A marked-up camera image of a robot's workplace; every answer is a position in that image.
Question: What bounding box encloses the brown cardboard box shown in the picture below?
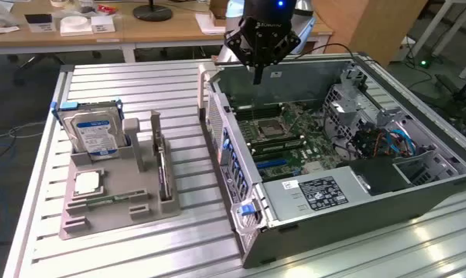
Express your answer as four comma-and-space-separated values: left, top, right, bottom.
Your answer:
209, 0, 229, 21

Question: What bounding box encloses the black floor stand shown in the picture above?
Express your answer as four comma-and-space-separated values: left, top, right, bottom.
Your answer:
433, 57, 466, 128

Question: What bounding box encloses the green motherboard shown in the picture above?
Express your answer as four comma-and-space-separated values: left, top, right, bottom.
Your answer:
232, 100, 351, 179

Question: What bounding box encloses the black wire bundle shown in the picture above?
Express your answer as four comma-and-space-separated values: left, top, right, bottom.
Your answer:
351, 130, 377, 158

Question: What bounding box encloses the graphics card with grey bracket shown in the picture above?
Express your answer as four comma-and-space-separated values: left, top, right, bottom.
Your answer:
149, 109, 172, 204

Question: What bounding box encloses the red packet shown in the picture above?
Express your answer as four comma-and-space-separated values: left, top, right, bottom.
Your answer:
96, 3, 117, 16

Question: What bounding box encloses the wooden cabinet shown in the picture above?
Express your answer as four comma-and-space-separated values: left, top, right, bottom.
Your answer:
313, 0, 429, 66

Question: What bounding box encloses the white paper stack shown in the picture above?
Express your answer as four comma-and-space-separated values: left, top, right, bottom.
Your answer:
195, 12, 227, 35

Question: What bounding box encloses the metal disk bay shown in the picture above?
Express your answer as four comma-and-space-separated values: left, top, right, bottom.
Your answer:
323, 83, 375, 140

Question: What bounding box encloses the grey parts rack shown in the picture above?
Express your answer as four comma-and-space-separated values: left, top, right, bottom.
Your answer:
57, 109, 184, 241

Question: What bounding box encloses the black round lamp base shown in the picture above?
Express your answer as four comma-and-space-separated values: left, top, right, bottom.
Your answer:
132, 0, 173, 22

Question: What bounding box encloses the blue expansion slot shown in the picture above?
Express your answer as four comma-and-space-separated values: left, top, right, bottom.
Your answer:
255, 159, 287, 170

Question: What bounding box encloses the hard disk in blue carrier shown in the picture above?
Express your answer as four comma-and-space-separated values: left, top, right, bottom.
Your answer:
49, 97, 125, 162

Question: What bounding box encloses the open grey PC case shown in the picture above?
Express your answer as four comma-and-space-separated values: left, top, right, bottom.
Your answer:
196, 52, 466, 269

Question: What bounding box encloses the white box with round dish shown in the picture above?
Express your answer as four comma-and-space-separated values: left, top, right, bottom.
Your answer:
58, 15, 95, 37

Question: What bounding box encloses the orange wire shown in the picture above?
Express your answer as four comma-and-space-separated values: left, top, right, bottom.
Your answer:
372, 131, 385, 158

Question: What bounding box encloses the silver CPU chip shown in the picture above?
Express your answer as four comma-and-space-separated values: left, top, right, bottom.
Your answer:
73, 171, 103, 198

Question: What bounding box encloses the black chair base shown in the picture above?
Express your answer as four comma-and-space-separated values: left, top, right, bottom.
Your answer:
6, 53, 65, 86

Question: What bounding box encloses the white box with black top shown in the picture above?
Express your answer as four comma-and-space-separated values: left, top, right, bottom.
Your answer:
22, 13, 57, 34

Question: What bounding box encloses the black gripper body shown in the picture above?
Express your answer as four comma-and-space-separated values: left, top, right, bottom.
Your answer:
239, 0, 297, 67

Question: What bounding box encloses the black cable behind case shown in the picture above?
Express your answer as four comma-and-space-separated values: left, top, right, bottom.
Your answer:
289, 43, 357, 60

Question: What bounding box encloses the grey floor cable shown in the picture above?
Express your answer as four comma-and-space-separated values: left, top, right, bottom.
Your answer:
0, 120, 45, 139

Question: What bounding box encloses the small white labelled box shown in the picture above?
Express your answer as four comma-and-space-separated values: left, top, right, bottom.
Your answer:
89, 15, 116, 34

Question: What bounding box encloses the CPU socket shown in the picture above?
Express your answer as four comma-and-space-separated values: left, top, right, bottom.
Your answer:
256, 119, 283, 137

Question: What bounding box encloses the blue floor cable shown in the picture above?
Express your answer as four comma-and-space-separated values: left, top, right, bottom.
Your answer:
0, 135, 17, 250

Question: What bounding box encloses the grey power supply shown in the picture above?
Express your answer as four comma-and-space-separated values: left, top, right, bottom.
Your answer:
260, 166, 373, 230

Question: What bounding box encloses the wooden desk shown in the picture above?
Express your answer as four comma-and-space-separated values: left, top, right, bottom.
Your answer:
0, 0, 333, 63

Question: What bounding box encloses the green RAM stick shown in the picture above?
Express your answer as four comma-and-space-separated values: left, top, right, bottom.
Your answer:
84, 193, 132, 206

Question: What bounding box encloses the white desk frame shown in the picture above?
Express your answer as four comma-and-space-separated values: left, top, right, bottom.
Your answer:
409, 0, 466, 79

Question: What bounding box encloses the blue wire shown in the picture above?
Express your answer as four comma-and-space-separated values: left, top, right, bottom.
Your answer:
385, 128, 416, 158

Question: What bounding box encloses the black expansion slot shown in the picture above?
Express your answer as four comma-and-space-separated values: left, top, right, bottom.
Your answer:
253, 153, 285, 162

